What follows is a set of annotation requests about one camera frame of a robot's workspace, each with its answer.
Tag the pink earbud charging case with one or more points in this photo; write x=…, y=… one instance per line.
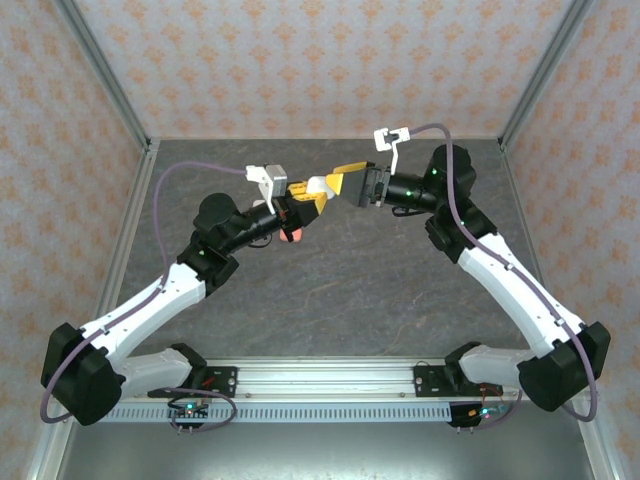
x=295, y=236

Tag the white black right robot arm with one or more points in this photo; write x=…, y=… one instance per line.
x=520, y=290

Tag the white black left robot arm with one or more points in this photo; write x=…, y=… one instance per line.
x=145, y=305

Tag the small circuit board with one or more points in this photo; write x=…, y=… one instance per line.
x=190, y=411
x=480, y=413

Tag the grey metal sheet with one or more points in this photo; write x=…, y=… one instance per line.
x=325, y=455

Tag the aluminium frame side rail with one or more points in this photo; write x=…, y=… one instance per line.
x=142, y=172
x=519, y=190

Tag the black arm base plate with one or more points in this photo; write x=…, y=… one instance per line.
x=225, y=382
x=427, y=382

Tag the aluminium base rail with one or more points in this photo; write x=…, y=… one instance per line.
x=325, y=380

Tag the aluminium frame post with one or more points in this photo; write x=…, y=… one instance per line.
x=547, y=70
x=102, y=70

